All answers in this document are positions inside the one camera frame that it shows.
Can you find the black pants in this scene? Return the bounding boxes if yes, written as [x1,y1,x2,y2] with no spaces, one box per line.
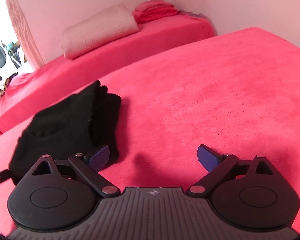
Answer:
[9,81,122,184]

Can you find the near red bed cover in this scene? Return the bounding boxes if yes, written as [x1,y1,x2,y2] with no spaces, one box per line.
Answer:
[0,28,300,239]

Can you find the far red bed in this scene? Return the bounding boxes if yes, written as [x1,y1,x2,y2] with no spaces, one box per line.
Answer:
[0,14,216,135]

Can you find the tan cloth on bed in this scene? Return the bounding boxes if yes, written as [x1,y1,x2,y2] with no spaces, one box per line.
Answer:
[0,73,18,98]

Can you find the bright window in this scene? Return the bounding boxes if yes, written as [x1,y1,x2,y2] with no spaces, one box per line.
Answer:
[0,0,34,86]

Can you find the beige rolled pillow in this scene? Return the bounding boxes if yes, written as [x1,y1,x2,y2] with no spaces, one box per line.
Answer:
[61,4,139,59]

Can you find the pink curtain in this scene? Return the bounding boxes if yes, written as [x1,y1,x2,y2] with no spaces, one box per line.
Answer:
[6,0,44,70]

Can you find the folded red blanket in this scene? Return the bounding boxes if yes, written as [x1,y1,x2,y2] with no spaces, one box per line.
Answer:
[132,0,179,24]

